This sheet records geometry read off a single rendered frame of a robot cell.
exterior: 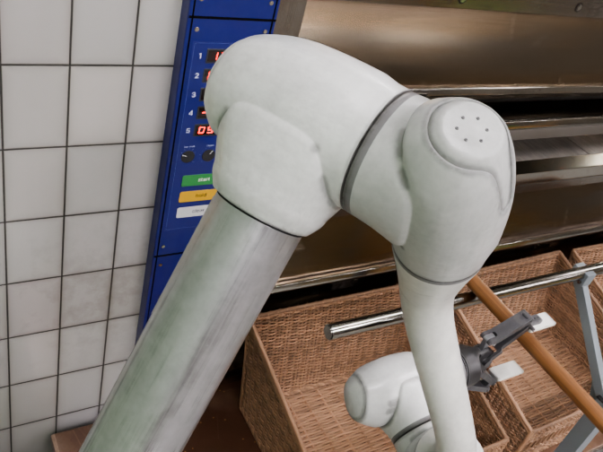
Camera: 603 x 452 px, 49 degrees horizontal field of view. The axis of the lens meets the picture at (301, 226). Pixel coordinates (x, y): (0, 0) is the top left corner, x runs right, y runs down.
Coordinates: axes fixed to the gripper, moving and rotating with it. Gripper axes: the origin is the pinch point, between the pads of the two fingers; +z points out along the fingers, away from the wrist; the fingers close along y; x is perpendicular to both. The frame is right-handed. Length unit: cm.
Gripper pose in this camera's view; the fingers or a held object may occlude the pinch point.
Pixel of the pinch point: (529, 344)
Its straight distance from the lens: 134.8
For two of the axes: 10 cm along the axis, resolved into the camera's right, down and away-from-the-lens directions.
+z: 8.5, -1.2, 5.1
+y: -2.4, 7.8, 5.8
